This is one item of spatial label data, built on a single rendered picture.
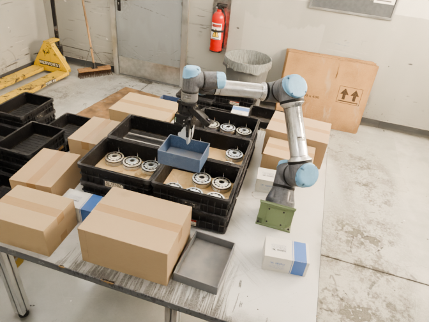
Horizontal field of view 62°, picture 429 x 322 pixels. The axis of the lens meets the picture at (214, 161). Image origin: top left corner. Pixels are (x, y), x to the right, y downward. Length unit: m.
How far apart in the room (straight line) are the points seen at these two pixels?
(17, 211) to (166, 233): 0.68
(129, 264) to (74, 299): 0.94
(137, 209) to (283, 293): 0.74
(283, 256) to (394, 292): 1.36
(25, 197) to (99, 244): 0.46
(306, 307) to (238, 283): 0.30
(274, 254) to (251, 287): 0.17
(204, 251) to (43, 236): 0.71
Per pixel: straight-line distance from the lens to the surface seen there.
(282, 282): 1.71
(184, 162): 1.59
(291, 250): 1.72
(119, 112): 2.46
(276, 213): 1.85
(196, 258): 1.71
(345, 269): 2.86
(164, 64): 5.13
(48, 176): 1.98
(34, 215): 1.77
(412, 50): 4.71
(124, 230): 1.56
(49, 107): 3.40
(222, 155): 2.15
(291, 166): 1.74
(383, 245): 3.19
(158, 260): 1.51
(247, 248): 1.79
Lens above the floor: 2.01
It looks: 34 degrees down
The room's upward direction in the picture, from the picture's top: 6 degrees clockwise
